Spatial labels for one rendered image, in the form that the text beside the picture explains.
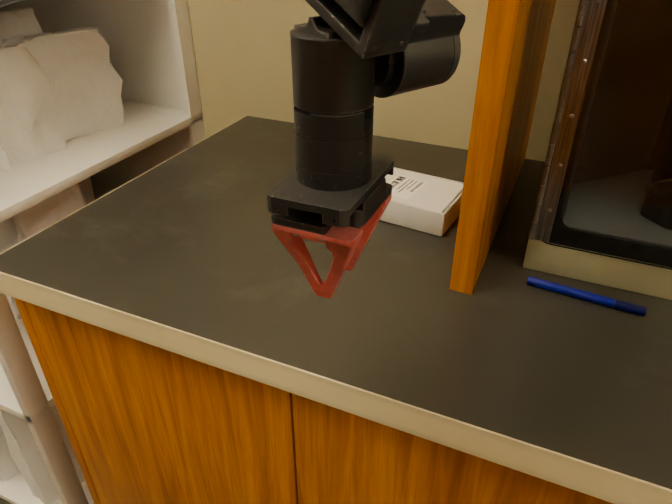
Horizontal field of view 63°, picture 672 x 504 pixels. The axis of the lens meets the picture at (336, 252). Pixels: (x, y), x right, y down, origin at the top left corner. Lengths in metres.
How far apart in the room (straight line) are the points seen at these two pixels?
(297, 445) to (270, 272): 0.23
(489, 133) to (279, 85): 0.77
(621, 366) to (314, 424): 0.36
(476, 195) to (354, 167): 0.29
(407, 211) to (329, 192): 0.46
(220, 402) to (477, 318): 0.35
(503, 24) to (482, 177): 0.16
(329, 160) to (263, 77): 0.96
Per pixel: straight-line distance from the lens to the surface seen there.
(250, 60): 1.35
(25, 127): 1.26
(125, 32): 1.55
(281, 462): 0.81
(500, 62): 0.61
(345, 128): 0.38
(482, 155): 0.64
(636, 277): 0.80
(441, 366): 0.62
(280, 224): 0.41
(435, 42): 0.42
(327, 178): 0.39
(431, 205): 0.85
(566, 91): 0.69
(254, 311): 0.69
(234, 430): 0.81
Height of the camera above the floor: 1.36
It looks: 32 degrees down
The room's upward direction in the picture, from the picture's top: straight up
